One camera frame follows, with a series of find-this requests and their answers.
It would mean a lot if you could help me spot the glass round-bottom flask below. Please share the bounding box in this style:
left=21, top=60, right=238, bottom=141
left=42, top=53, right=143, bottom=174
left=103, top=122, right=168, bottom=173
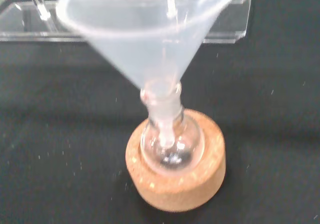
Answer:
left=139, top=82, right=203, bottom=176

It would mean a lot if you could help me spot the black bench cloth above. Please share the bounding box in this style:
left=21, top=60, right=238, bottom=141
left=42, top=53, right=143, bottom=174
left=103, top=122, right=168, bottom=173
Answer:
left=0, top=0, right=320, bottom=224

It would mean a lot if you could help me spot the cork ring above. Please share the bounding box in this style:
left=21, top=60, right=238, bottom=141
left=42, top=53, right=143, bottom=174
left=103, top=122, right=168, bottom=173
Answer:
left=124, top=108, right=228, bottom=213

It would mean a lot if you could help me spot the clear acrylic funnel stand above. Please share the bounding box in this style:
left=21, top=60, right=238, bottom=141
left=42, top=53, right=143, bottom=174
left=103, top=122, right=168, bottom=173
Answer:
left=0, top=0, right=252, bottom=45

